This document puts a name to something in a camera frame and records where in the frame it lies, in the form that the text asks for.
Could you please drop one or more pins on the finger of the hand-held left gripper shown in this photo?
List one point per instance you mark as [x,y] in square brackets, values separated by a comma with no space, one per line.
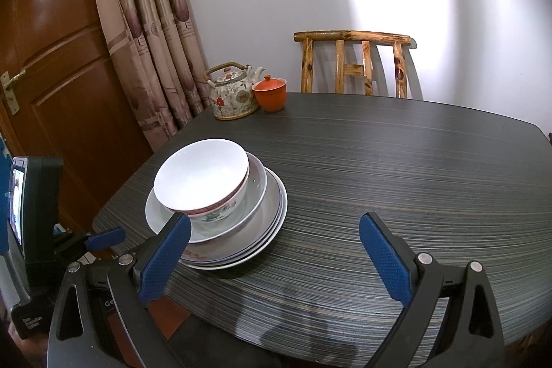
[105,238]

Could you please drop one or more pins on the wooden chair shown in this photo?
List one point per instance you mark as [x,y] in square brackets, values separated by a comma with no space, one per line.
[349,35]

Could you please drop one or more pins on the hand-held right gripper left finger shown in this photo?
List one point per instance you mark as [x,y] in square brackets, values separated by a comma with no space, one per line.
[164,260]

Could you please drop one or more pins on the beige patterned curtain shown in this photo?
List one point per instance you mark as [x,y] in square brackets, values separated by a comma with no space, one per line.
[151,27]

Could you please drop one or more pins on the large white flowered bowl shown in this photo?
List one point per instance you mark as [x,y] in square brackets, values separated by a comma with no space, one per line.
[258,187]

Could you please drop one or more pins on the large white pink-flower plate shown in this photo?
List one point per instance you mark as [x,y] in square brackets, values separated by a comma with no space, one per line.
[258,250]

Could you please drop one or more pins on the pink patterned bowl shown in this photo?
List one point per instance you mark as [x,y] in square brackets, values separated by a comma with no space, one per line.
[198,174]

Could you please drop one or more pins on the orange lidded cup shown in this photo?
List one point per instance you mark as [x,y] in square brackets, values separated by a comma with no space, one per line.
[269,96]

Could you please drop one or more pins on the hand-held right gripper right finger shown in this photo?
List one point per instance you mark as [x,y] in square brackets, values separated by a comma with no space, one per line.
[388,260]

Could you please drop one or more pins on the floral ceramic teapot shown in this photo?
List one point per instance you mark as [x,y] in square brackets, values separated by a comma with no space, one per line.
[230,100]

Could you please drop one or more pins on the brown wooden door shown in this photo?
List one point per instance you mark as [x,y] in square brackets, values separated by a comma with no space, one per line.
[64,70]

